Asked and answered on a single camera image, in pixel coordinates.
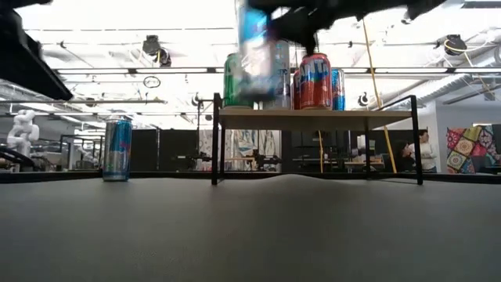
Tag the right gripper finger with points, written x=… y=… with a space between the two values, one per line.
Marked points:
x=282 y=3
x=305 y=27

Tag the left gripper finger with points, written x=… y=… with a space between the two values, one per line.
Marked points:
x=27 y=58

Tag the blue silver Red Bull can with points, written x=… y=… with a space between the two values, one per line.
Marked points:
x=117 y=156
x=254 y=58
x=339 y=94

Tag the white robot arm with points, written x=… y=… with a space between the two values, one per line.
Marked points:
x=22 y=133

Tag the small black ceiling device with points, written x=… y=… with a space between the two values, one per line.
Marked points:
x=360 y=101
x=194 y=101

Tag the green Sprite can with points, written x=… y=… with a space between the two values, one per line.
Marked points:
x=231 y=86

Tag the black ceiling-mounted device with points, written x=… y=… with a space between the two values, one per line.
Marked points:
x=152 y=45
x=456 y=44

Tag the white patterned hanging cloth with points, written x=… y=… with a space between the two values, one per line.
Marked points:
x=246 y=147

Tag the background wooden desk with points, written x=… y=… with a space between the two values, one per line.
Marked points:
x=368 y=162

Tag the black partition panel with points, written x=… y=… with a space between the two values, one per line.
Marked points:
x=178 y=150
x=145 y=150

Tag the person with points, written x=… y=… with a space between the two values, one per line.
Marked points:
x=429 y=154
x=403 y=160

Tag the colourful patchwork quilt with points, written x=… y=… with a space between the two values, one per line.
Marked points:
x=469 y=150

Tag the wooden shelf with black frame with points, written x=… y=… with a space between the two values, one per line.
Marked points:
x=313 y=119

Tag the black table frame rail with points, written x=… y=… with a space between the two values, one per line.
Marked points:
x=156 y=175

